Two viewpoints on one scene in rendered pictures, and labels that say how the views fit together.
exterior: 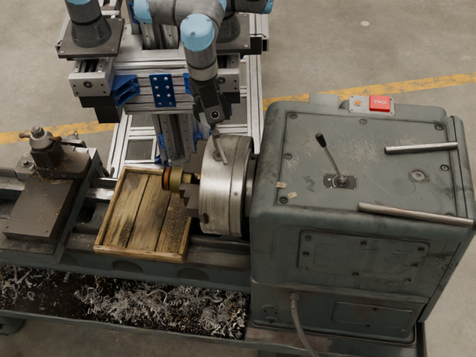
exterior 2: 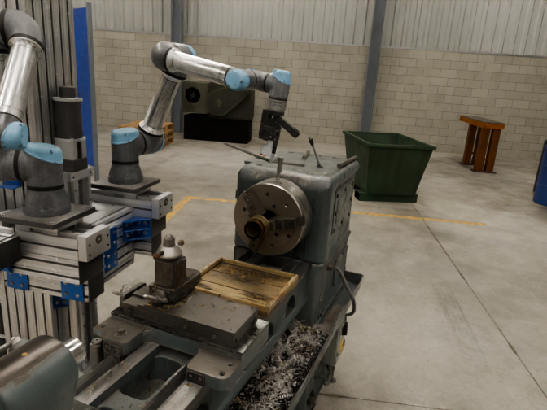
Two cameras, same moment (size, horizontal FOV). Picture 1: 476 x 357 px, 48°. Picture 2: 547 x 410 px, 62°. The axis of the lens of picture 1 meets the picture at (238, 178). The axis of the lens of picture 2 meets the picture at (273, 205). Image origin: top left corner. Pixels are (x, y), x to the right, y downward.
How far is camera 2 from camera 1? 210 cm
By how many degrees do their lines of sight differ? 71
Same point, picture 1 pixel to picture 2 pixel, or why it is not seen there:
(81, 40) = (60, 206)
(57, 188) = (197, 298)
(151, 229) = (260, 285)
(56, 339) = not seen: outside the picture
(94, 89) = (102, 244)
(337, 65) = not seen: hidden behind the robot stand
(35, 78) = not seen: outside the picture
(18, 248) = (251, 340)
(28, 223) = (234, 316)
